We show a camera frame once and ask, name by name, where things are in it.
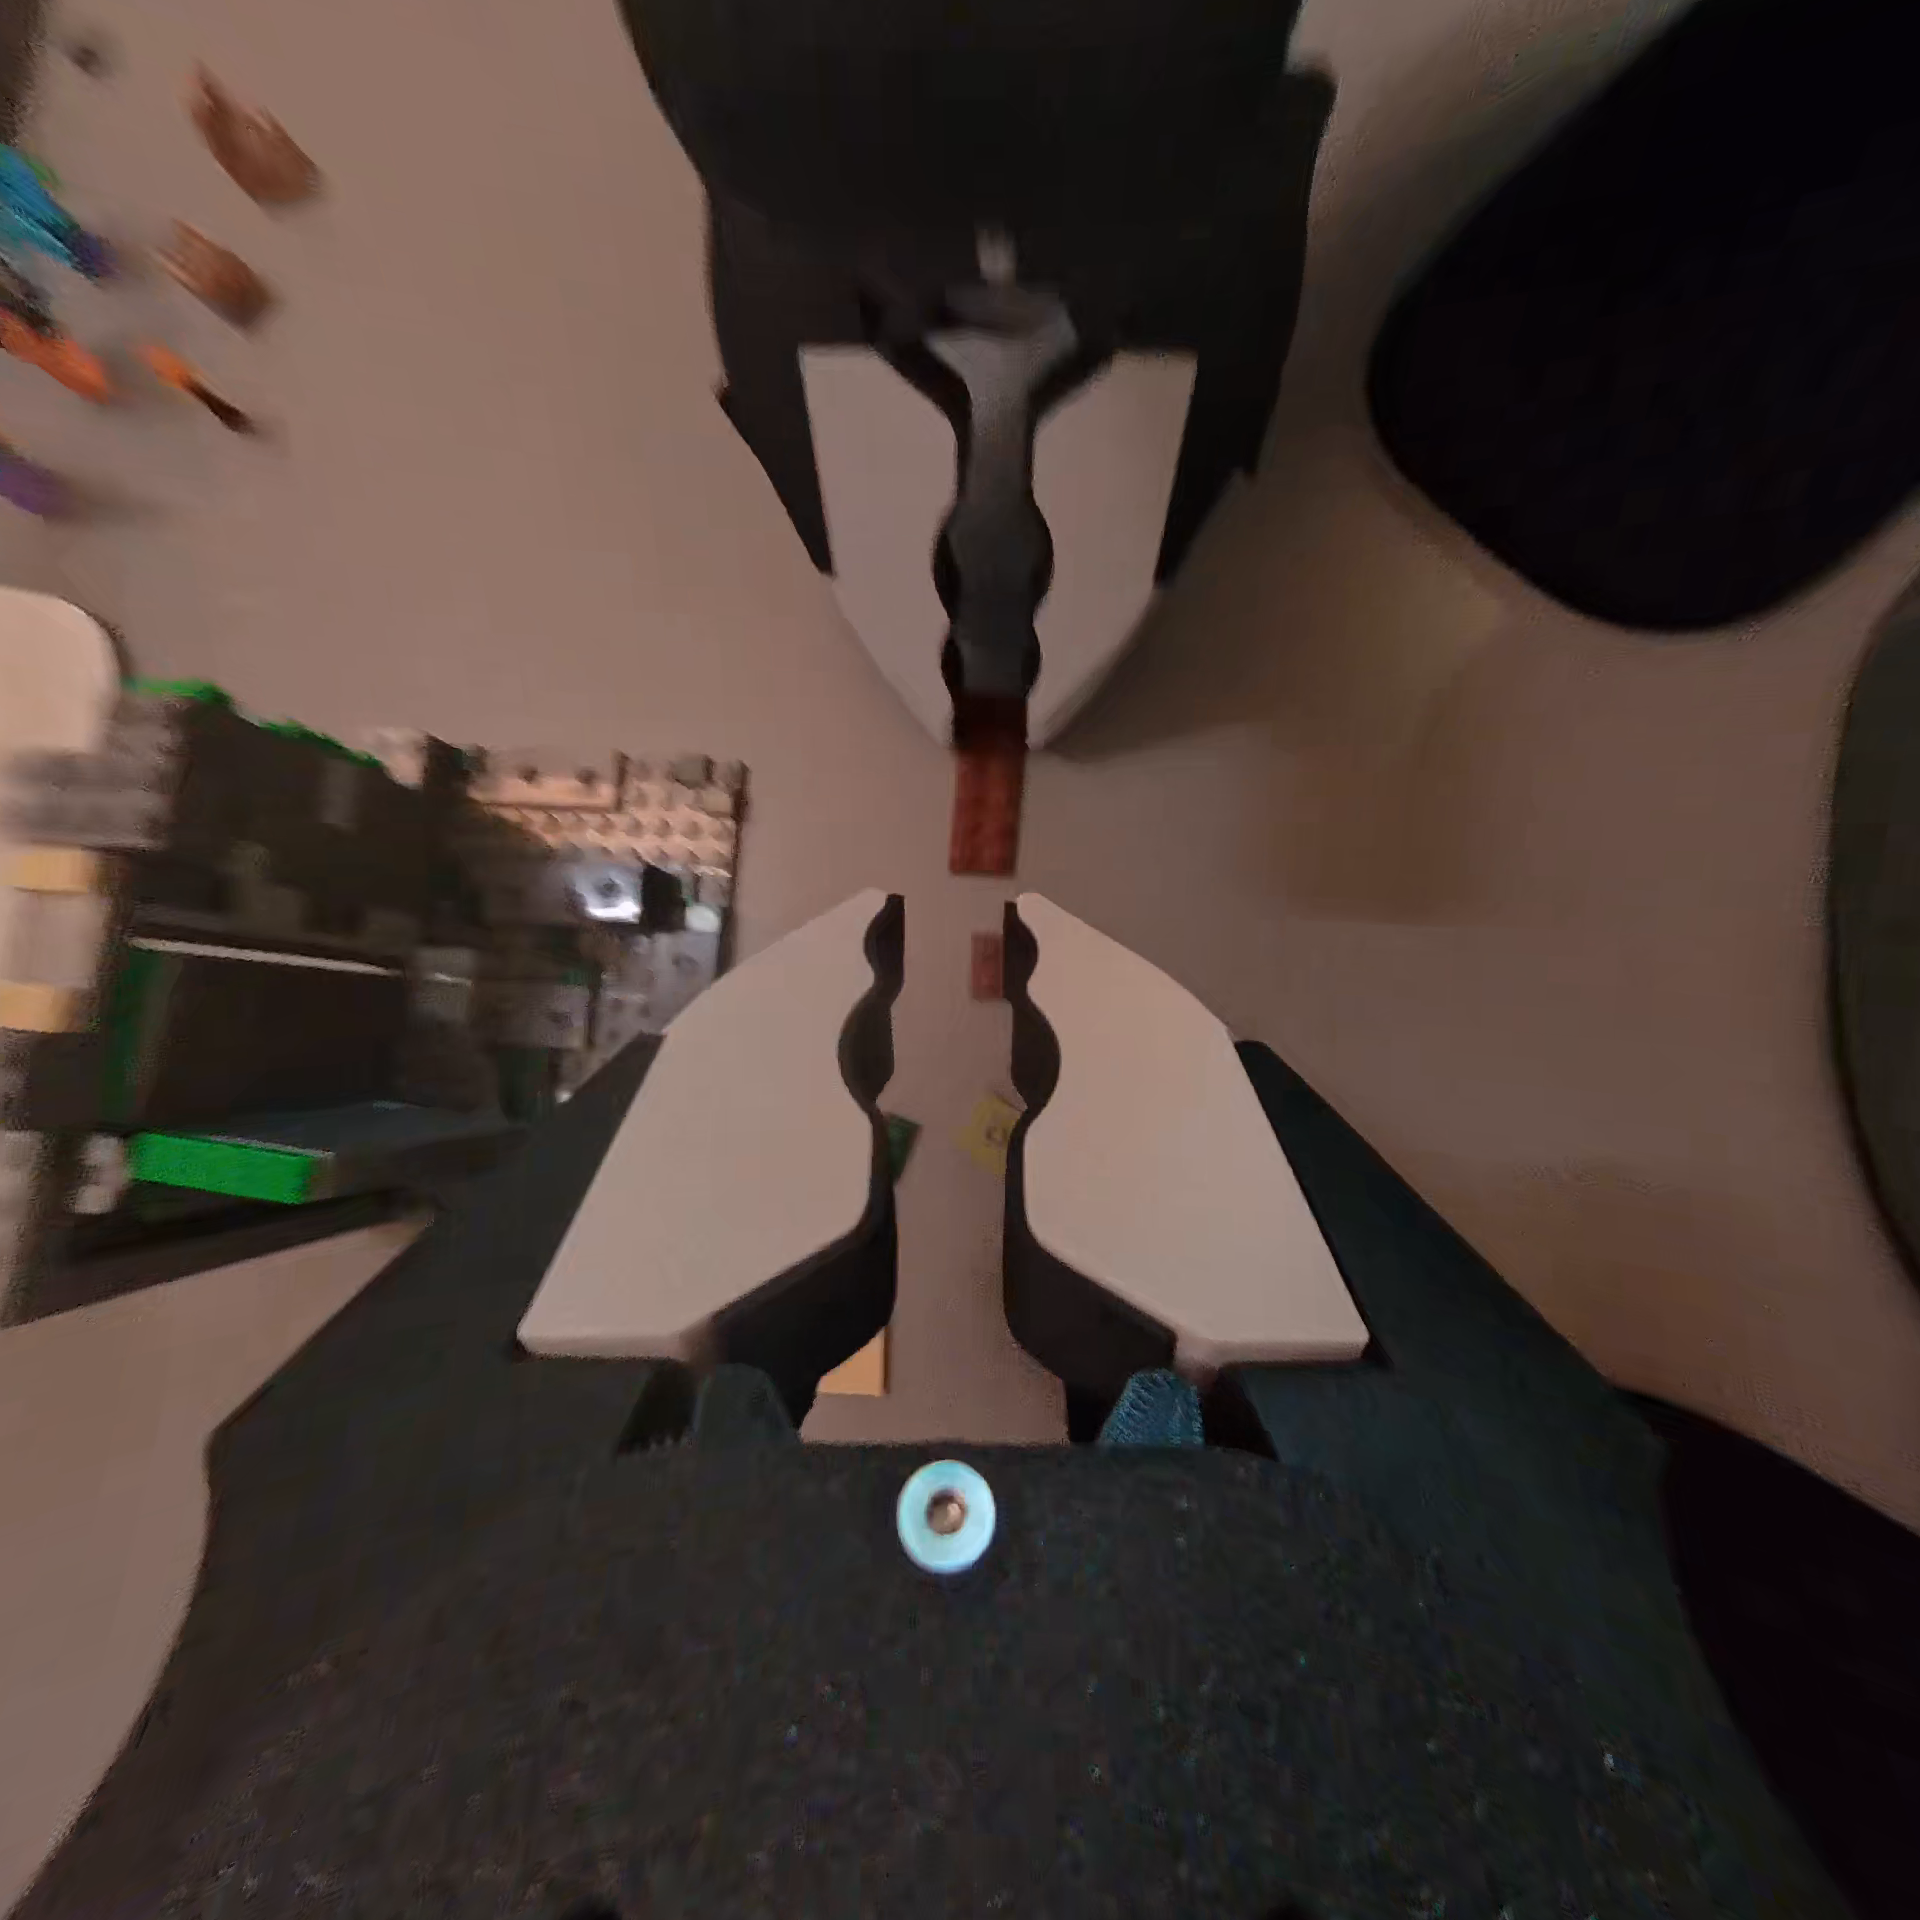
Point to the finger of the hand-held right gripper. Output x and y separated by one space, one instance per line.
1111 495
870 495

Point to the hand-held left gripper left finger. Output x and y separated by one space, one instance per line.
723 1171

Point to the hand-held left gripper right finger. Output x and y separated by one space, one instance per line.
1187 1188

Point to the olive square jumper plate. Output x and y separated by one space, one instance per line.
991 1130

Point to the dark red square plate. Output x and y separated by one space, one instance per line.
987 966

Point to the reddish brown long plate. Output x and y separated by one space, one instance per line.
987 808

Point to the grey brick castle model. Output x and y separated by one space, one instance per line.
301 902

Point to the grey desk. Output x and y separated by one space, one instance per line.
527 451

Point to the small dark green plate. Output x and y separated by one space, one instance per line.
901 1147

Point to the black chair armrest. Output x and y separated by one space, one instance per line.
1651 301

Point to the brown toy animal figure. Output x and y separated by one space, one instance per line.
217 276
252 144

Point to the purple toy figure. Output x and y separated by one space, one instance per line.
32 486

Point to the teal toy figure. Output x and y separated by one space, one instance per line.
43 218

